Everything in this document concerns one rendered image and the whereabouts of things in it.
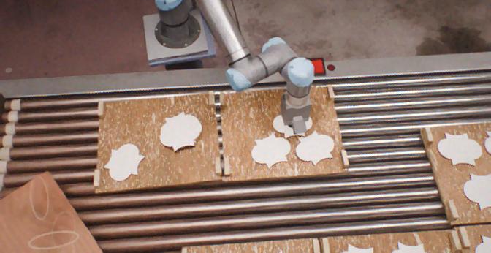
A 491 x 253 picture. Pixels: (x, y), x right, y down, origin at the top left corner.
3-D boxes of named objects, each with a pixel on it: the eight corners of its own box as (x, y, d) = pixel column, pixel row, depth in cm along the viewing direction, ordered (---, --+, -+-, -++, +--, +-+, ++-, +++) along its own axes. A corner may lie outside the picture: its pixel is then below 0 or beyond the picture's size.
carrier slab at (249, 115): (219, 95, 173) (219, 93, 172) (329, 88, 175) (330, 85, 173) (225, 183, 154) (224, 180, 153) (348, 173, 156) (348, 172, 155)
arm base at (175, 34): (157, 20, 197) (153, 3, 188) (193, 14, 198) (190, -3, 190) (161, 47, 189) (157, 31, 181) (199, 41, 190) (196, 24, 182)
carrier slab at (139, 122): (101, 104, 171) (100, 102, 169) (214, 94, 173) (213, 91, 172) (96, 194, 152) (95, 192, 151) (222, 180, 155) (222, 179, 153)
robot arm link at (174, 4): (153, 10, 186) (146, -15, 175) (183, -3, 190) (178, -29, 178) (167, 30, 181) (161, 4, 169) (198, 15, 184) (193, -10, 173)
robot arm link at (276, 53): (251, 46, 143) (271, 70, 138) (282, 31, 146) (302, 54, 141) (251, 62, 150) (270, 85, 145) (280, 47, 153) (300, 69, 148)
